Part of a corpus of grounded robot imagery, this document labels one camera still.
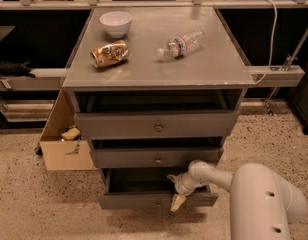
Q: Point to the open cardboard box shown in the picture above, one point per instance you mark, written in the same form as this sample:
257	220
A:
58	153

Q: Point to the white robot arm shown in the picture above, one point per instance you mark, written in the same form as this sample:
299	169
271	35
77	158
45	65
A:
262	203

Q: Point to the crushed gold can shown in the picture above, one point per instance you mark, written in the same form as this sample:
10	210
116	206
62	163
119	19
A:
110	54

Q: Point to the white bowl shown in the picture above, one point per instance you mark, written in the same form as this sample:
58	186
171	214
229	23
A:
116	23

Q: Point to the black object on shelf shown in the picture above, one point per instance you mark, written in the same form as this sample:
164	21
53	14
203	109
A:
15	69

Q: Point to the grey top drawer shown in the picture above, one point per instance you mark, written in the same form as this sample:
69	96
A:
150	125

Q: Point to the grey bottom drawer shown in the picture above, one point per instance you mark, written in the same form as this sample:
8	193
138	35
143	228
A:
133	188

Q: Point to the metal rail frame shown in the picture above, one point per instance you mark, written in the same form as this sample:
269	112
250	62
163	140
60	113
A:
277	75

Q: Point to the grey drawer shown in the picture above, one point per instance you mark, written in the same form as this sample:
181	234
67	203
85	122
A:
150	125
153	157
133	188

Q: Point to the grey drawer cabinet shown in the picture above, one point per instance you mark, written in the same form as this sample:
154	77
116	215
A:
174	100

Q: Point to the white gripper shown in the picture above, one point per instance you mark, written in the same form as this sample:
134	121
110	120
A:
183	185

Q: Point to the grey middle drawer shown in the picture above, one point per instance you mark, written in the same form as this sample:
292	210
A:
153	157

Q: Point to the clear plastic water bottle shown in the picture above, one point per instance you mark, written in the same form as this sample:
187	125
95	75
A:
182	45

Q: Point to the yellow sponge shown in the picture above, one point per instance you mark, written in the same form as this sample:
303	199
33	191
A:
71	134

